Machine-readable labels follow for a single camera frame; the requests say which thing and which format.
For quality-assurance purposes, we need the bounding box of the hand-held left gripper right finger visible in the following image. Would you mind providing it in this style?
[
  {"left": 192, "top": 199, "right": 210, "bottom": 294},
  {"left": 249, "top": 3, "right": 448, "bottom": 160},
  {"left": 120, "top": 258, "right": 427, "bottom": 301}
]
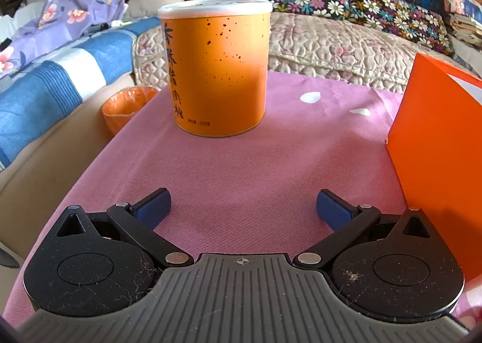
[{"left": 293, "top": 189, "right": 437, "bottom": 270}]

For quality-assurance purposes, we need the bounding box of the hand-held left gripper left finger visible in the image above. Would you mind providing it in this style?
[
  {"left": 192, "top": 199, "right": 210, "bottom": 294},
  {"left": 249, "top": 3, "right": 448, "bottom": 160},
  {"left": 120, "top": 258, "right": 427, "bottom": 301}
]
[{"left": 56, "top": 188, "right": 194, "bottom": 269}]

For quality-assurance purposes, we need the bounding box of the orange cardboard box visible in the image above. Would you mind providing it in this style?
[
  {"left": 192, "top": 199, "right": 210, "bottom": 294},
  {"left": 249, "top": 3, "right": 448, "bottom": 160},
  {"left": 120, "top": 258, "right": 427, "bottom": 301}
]
[{"left": 385, "top": 52, "right": 482, "bottom": 285}]

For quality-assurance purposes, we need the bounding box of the orange canister with white lid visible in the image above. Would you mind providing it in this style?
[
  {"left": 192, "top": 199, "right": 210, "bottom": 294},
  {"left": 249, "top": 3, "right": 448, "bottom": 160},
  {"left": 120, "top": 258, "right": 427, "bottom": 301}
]
[{"left": 157, "top": 0, "right": 273, "bottom": 138}]

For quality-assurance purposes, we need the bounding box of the pink tablecloth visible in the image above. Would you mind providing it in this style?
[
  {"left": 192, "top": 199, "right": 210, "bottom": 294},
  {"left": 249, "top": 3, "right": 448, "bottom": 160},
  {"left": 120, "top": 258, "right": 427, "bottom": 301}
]
[{"left": 4, "top": 71, "right": 482, "bottom": 330}]

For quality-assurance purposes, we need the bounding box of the orange lined waste bin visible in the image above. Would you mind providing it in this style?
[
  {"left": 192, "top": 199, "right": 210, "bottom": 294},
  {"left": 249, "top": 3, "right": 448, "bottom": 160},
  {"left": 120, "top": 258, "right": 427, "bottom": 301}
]
[{"left": 102, "top": 86, "right": 159, "bottom": 137}]

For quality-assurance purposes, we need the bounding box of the beige couch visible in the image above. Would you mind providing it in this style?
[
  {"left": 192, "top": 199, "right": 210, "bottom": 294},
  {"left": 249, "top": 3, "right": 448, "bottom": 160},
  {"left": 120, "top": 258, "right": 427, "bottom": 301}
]
[{"left": 0, "top": 72, "right": 137, "bottom": 249}]

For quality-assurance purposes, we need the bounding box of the blue striped blanket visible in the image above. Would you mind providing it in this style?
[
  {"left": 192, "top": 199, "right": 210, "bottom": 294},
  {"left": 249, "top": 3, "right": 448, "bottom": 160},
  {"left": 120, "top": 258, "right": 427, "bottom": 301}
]
[{"left": 0, "top": 17, "right": 163, "bottom": 171}]

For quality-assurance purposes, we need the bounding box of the quilted beige sofa cover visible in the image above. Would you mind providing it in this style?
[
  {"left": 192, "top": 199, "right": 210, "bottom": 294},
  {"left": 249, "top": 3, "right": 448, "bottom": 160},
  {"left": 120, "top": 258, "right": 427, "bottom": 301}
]
[{"left": 132, "top": 11, "right": 476, "bottom": 94}]

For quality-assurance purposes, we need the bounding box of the purple floral cloth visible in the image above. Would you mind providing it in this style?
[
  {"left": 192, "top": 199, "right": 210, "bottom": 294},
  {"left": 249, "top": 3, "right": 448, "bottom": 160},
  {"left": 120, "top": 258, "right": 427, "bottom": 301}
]
[{"left": 0, "top": 0, "right": 128, "bottom": 79}]

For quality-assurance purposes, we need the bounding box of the stack of books and magazines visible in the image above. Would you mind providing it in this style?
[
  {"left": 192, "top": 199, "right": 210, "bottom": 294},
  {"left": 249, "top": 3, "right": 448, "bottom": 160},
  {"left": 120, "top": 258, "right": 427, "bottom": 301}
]
[{"left": 443, "top": 0, "right": 482, "bottom": 51}]

